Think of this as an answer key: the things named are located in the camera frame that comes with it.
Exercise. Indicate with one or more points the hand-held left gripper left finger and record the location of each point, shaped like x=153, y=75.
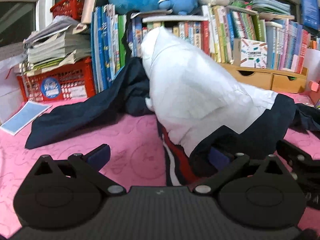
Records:
x=100, y=155

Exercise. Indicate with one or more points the stack of pale blue booklets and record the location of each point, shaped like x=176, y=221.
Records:
x=270, y=3

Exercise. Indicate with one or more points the blue carton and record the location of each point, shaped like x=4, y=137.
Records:
x=310, y=7

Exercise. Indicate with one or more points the wooden drawer organizer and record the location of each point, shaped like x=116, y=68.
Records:
x=255, y=76

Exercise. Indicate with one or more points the row of tall blue picture books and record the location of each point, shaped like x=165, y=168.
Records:
x=105, y=47

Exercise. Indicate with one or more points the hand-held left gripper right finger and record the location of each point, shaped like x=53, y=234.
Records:
x=220, y=158

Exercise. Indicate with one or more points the white patterned box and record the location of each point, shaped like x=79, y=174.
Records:
x=253, y=53

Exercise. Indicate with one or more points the large red plastic crate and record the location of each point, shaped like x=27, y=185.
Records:
x=67, y=77

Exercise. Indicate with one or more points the white paper bag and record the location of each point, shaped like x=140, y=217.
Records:
x=10, y=90

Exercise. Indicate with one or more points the tan cardboard piece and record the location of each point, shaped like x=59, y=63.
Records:
x=236, y=50

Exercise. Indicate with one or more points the white paper sheet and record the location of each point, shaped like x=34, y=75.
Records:
x=313, y=62

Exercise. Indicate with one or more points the beige leaning folder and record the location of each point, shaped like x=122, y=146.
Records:
x=90, y=2

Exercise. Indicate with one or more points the row of green yellow books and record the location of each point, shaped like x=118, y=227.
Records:
x=225, y=30

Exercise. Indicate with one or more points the small red basket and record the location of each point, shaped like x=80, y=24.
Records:
x=67, y=6

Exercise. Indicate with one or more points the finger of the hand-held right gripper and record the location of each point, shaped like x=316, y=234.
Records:
x=297, y=158

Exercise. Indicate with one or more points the navy and white jacket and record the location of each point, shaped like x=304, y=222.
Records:
x=200, y=92

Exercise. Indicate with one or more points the stack of papers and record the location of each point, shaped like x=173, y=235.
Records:
x=50, y=47

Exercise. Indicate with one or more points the blue notebook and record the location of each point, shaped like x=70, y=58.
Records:
x=22, y=118

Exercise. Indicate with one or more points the pink printed mat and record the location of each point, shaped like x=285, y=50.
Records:
x=75, y=135

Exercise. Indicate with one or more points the row of pastel slanted books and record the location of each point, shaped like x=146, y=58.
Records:
x=287, y=47

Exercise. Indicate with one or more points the green pink toy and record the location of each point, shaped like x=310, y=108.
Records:
x=240, y=4

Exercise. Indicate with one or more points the small blue plush toy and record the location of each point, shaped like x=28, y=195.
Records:
x=182, y=2

